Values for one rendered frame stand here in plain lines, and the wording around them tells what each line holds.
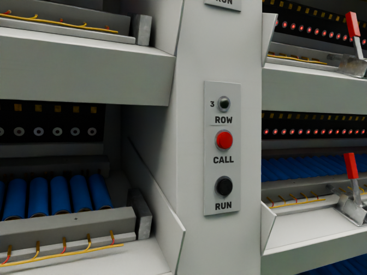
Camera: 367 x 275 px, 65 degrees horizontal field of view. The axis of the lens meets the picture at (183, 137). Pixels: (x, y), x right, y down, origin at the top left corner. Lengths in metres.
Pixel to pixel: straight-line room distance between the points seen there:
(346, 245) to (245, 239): 0.17
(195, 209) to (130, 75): 0.13
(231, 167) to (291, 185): 0.17
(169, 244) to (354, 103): 0.29
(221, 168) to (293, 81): 0.13
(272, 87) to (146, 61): 0.14
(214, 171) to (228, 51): 0.11
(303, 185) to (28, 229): 0.34
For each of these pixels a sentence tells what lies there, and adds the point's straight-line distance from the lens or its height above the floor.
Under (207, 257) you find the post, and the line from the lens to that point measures 0.29.
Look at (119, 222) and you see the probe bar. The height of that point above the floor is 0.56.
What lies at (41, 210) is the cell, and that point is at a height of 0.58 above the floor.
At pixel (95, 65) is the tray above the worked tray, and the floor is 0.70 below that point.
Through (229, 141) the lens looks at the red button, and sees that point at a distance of 0.27.
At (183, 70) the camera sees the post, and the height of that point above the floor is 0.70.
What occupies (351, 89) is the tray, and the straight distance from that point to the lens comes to 0.42.
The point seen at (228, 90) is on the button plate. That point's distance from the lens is 0.28.
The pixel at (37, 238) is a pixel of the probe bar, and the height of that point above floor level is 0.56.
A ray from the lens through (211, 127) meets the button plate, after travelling 0.26.
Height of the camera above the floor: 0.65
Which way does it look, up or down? 1 degrees down
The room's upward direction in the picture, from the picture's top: straight up
